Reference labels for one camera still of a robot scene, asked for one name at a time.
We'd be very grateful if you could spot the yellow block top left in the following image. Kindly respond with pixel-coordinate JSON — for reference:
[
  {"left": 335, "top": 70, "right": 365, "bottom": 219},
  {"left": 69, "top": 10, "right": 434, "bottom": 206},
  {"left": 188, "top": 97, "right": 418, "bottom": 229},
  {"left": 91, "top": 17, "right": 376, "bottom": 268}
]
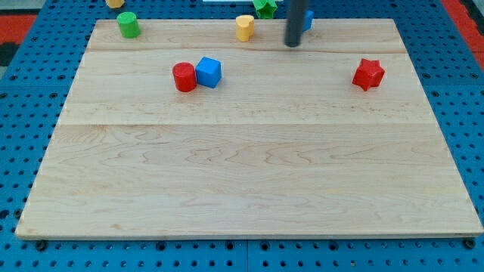
[{"left": 105, "top": 0, "right": 125, "bottom": 9}]

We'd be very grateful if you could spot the blue block behind rod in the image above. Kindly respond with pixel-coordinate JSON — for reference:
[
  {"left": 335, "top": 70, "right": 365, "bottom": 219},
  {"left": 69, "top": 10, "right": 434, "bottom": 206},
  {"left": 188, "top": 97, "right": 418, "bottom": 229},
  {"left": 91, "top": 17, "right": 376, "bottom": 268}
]
[{"left": 302, "top": 10, "right": 314, "bottom": 32}]

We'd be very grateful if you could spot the green cylinder block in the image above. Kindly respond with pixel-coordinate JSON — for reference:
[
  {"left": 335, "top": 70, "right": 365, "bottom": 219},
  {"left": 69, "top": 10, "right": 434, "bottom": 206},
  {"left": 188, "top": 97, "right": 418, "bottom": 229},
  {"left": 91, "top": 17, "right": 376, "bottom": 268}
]
[{"left": 116, "top": 11, "right": 141, "bottom": 39}]

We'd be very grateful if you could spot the red cylinder block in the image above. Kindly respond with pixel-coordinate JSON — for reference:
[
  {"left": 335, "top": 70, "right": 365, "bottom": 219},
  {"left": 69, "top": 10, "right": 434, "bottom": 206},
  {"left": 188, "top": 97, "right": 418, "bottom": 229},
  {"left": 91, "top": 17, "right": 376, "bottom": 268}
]
[{"left": 172, "top": 62, "right": 197, "bottom": 92}]

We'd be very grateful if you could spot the red star block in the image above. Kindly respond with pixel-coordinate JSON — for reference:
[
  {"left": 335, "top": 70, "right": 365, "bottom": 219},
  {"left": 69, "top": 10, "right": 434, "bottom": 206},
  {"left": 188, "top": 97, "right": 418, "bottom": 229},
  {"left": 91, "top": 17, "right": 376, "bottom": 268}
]
[{"left": 352, "top": 58, "right": 385, "bottom": 91}]

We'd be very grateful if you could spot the light wooden board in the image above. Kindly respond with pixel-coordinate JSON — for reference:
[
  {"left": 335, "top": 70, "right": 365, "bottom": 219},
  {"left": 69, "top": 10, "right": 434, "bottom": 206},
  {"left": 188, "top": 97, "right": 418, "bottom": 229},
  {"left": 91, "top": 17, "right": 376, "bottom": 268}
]
[{"left": 16, "top": 19, "right": 483, "bottom": 240}]

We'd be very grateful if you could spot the yellow heart block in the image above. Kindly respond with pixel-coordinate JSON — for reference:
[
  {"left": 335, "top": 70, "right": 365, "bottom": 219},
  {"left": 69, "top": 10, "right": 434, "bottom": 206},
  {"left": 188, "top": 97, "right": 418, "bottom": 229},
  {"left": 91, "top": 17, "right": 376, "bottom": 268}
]
[{"left": 235, "top": 15, "right": 255, "bottom": 42}]

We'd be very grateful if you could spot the green star block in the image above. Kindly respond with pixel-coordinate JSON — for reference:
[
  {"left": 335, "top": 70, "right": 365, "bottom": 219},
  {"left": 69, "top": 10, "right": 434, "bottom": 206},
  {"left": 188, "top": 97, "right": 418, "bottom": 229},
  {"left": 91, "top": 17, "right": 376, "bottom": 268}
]
[{"left": 253, "top": 0, "right": 278, "bottom": 19}]

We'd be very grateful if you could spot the blue cube block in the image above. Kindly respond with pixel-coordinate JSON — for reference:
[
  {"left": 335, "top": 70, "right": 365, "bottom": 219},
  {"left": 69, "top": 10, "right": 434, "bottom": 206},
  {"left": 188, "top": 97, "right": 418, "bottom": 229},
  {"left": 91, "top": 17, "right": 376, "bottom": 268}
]
[{"left": 195, "top": 57, "right": 222, "bottom": 88}]

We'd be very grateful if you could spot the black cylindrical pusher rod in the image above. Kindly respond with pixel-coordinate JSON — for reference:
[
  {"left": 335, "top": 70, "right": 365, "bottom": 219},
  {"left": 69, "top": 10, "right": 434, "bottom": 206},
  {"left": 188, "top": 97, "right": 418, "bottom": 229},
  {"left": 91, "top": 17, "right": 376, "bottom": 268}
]
[{"left": 284, "top": 0, "right": 309, "bottom": 48}]

